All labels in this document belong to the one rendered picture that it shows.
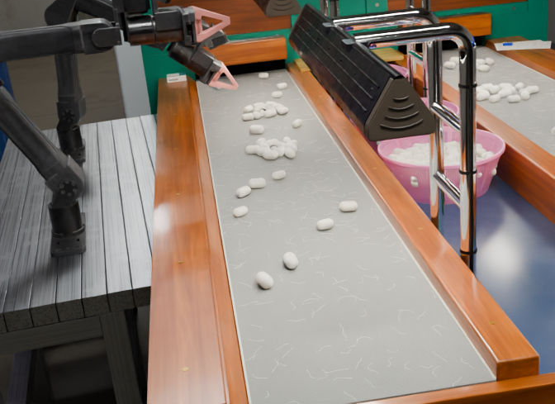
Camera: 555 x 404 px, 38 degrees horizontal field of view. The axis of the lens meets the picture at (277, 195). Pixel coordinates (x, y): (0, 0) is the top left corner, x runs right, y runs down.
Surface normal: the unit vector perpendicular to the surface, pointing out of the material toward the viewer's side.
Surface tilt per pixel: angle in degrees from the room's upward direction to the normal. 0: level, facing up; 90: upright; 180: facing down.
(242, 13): 90
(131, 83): 90
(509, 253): 0
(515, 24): 90
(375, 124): 90
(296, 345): 0
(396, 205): 0
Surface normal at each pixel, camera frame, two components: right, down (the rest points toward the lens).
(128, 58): 0.16, 0.35
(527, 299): -0.09, -0.93
